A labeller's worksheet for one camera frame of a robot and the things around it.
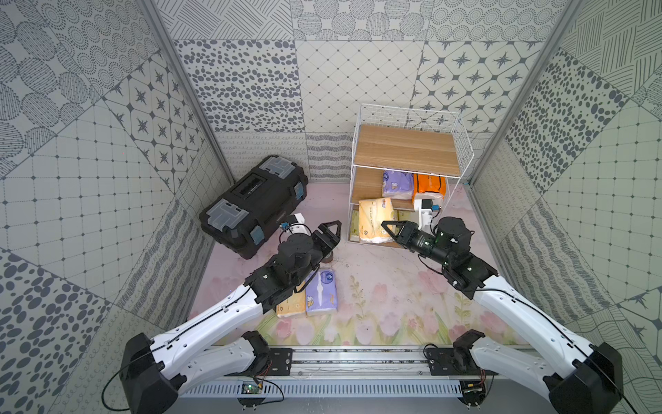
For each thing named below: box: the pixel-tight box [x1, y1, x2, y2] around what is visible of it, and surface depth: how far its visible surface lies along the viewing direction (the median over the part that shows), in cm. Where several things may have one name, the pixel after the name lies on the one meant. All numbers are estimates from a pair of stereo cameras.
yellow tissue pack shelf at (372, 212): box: [358, 197, 394, 245], surface depth 72 cm
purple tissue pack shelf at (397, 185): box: [381, 169, 414, 201], surface depth 83 cm
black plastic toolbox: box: [199, 154, 309, 260], surface depth 94 cm
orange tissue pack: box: [412, 173, 448, 204], surface depth 78 cm
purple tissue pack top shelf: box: [305, 268, 339, 315], surface depth 83 cm
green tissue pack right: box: [420, 210, 436, 238], surface depth 67 cm
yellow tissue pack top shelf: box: [275, 288, 307, 318], surface depth 81 cm
